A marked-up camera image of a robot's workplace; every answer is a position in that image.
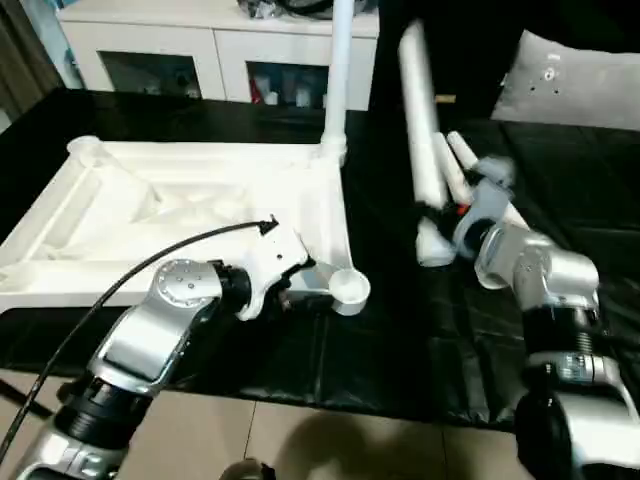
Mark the dark rounded robot body part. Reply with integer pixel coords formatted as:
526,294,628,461
222,457,279,480

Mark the black box with gold label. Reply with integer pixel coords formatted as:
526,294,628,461
368,0,527,122

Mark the black metal table frame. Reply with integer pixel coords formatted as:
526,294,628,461
0,378,55,420

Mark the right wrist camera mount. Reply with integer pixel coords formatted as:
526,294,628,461
451,156,520,252

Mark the white plastic table top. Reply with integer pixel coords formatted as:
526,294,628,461
0,134,373,318

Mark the white plastic table leg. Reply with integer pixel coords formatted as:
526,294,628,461
432,131,475,205
397,18,457,267
447,130,525,232
319,0,357,170

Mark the white cabinet with glass doors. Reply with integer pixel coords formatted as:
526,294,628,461
56,0,382,113

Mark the grey round container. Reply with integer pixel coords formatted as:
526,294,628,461
279,0,337,21

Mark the grey cushion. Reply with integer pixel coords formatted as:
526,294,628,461
489,29,640,133

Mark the brown curtain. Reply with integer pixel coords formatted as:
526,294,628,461
0,0,67,110

